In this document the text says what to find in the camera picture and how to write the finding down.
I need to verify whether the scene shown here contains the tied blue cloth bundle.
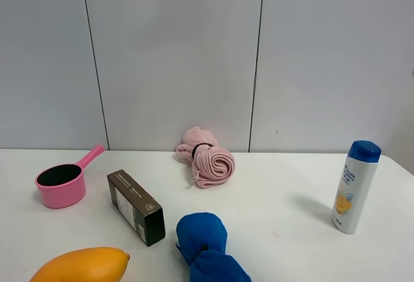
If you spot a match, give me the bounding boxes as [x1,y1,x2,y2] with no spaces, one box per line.
[176,212,252,282]

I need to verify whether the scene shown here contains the white blue-capped shampoo bottle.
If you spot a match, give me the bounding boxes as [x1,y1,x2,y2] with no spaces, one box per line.
[331,140,382,234]

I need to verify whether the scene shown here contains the pink toy saucepan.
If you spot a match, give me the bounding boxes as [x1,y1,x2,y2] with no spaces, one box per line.
[35,145,105,209]

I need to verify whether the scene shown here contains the yellow mango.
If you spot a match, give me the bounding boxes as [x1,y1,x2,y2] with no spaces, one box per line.
[30,247,130,282]

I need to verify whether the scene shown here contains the dark brown cardboard box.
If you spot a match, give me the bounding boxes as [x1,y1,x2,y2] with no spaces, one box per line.
[107,169,166,246]

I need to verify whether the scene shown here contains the rolled pink towel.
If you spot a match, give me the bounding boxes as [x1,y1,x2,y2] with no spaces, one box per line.
[176,127,235,188]

